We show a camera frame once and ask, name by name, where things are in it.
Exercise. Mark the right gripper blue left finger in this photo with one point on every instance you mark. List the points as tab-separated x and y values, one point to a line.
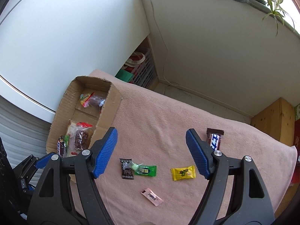
102	151

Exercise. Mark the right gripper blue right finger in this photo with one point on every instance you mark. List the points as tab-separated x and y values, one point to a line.
201	153

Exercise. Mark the yellow candy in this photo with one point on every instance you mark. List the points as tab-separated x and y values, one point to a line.
183	173

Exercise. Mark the Snickers bar Chinese label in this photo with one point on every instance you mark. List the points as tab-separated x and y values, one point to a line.
214	137

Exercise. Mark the black candy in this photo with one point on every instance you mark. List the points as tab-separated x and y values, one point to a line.
126	171

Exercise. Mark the packaged sliced toast bread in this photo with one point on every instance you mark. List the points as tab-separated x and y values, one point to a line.
70	127

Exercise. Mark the Snickers bar English label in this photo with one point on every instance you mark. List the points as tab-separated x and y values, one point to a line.
61	147

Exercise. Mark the green candy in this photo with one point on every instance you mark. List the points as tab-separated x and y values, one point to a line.
143	170

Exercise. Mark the pink sachet packet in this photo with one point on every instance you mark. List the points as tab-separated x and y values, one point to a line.
152	197

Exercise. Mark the date snack clear red bag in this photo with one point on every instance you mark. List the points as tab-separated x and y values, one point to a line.
80	137

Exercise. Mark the brown cardboard box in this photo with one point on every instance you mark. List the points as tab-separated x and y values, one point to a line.
70	110

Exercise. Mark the white radiator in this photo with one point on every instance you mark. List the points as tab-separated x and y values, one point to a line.
22	134

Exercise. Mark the wooden crate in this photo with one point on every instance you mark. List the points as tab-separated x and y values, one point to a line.
277	120

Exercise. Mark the white plastic storage basket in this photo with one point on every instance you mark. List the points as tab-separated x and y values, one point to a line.
139	68

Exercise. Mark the white cabinet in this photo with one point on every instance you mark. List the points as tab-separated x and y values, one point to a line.
45	44

